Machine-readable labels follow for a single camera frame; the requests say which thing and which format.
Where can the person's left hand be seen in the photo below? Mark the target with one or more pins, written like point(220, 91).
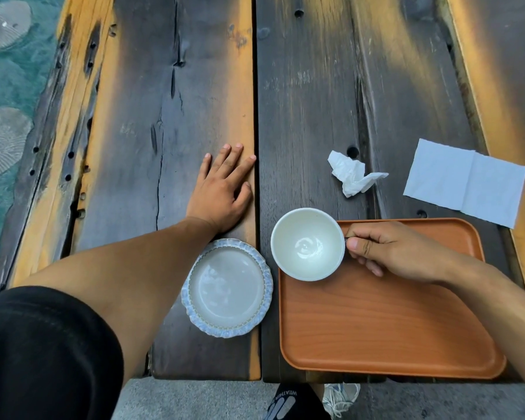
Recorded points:
point(214, 196)

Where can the person's right hand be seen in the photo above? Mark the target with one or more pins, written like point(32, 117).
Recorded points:
point(402, 253)

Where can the person's right thumb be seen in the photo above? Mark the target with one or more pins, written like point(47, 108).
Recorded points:
point(358, 247)

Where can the person's left little finger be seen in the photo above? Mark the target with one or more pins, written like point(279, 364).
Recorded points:
point(206, 164)

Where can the person's left thumb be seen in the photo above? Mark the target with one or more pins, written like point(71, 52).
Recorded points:
point(245, 197)

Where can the person's left middle finger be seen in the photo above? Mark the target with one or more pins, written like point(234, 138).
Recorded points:
point(232, 158)

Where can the white ceramic cup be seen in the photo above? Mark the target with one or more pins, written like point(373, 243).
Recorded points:
point(307, 244)

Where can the person's left forearm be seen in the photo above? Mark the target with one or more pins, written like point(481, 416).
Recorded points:
point(135, 275)

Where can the person's right forearm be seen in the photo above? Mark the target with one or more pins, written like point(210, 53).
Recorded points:
point(498, 301)

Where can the crumpled white tissue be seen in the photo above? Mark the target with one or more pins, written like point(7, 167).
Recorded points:
point(349, 174)

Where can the orange wooden tray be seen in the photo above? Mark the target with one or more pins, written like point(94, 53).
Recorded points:
point(376, 328)

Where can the white saucer with blue rim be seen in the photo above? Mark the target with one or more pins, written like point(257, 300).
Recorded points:
point(226, 287)

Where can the flat white paper napkin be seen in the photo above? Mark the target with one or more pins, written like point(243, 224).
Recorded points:
point(463, 181)

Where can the white sneaker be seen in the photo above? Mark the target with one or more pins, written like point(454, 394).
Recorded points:
point(341, 398)

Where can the black shorts with white print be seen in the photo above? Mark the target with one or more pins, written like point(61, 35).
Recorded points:
point(288, 404)

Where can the round grey stepping stone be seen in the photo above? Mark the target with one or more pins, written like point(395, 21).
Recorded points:
point(2, 142)
point(4, 24)

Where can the black shirt sleeve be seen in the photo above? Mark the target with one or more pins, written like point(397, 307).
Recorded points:
point(43, 354)

